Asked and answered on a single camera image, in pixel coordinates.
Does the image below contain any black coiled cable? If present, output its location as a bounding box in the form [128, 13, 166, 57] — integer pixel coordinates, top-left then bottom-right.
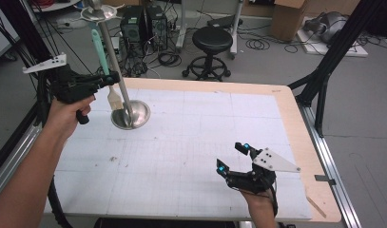
[244, 37, 272, 51]
[157, 51, 183, 68]

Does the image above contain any white metal stand frame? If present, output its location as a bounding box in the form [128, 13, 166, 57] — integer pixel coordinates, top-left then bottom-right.
[174, 0, 246, 60]

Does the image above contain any right hand-held gripper cable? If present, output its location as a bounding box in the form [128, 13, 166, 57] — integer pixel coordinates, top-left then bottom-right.
[269, 184, 297, 228]

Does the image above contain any grey bag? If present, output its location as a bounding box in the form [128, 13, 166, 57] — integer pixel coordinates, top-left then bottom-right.
[302, 10, 349, 44]

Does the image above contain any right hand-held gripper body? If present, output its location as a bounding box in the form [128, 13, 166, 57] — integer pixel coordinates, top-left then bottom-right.
[224, 147, 301, 195]

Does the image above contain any white floor board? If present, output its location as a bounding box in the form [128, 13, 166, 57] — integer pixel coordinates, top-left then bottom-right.
[296, 29, 370, 58]

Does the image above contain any hand-held gripper cable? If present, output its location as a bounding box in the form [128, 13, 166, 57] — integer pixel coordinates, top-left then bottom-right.
[269, 184, 297, 228]
[48, 176, 74, 228]

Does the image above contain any green handled pastry brush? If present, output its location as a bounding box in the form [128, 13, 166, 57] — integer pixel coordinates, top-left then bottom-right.
[90, 28, 125, 111]

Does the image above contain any cardboard box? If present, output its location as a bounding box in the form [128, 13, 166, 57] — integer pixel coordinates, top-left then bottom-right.
[269, 0, 310, 43]

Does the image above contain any person's right hand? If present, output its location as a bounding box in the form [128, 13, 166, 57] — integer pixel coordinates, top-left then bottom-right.
[239, 187, 279, 218]

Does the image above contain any white gridded mat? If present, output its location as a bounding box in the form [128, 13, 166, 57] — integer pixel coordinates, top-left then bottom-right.
[43, 86, 313, 221]

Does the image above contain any black flat device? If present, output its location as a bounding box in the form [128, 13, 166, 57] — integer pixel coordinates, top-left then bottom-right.
[207, 14, 243, 29]

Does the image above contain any person's dark clothing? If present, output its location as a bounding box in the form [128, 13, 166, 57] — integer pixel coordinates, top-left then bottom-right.
[94, 217, 237, 228]

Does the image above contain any black computer tower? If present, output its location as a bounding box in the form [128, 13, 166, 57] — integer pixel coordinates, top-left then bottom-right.
[145, 4, 169, 52]
[119, 5, 145, 44]

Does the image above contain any black rail clip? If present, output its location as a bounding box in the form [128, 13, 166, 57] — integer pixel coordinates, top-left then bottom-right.
[314, 174, 338, 187]

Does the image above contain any metal utensil stand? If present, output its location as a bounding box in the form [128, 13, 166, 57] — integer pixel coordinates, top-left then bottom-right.
[80, 0, 152, 131]

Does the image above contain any left hand-held gripper cable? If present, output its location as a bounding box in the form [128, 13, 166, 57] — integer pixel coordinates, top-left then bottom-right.
[48, 176, 74, 228]

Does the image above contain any tangle of black cables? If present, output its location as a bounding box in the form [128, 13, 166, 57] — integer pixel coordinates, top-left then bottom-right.
[91, 30, 158, 79]

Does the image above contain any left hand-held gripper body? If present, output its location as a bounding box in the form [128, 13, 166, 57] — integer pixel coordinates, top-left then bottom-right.
[22, 52, 101, 125]

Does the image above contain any black round stool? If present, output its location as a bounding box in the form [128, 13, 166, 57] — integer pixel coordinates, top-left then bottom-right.
[182, 26, 234, 82]

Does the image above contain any black metal frame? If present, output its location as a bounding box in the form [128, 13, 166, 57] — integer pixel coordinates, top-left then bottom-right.
[0, 0, 83, 180]
[287, 0, 386, 139]

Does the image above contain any person's left hand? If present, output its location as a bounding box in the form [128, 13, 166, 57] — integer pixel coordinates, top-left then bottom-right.
[43, 94, 97, 141]

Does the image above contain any white cabinet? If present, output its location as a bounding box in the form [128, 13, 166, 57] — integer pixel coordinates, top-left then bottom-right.
[0, 2, 21, 62]

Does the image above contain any aluminium rail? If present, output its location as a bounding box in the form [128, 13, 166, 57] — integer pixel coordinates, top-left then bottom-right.
[0, 123, 46, 207]
[298, 104, 362, 228]

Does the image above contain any white round table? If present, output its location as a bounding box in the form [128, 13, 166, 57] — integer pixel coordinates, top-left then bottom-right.
[30, 0, 83, 13]

